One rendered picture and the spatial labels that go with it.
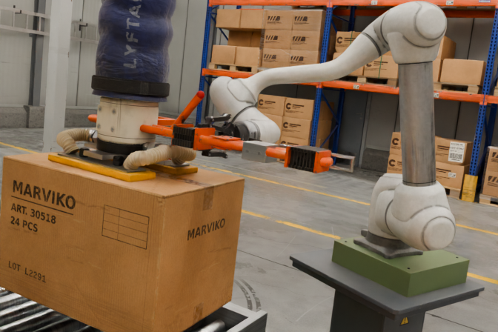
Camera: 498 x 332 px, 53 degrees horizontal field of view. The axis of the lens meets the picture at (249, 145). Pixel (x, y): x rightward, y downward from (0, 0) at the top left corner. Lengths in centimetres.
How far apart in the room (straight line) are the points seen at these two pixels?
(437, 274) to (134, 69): 117
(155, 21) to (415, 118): 81
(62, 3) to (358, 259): 337
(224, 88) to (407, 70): 58
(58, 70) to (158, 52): 303
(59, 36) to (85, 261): 320
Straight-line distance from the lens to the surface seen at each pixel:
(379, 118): 1005
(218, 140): 130
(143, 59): 144
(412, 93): 158
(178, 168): 150
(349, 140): 1021
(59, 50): 446
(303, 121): 924
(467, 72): 835
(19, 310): 190
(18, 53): 1124
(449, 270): 189
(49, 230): 152
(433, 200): 162
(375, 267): 179
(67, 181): 144
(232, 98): 164
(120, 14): 146
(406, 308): 165
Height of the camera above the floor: 136
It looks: 7 degrees down
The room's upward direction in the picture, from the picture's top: 6 degrees clockwise
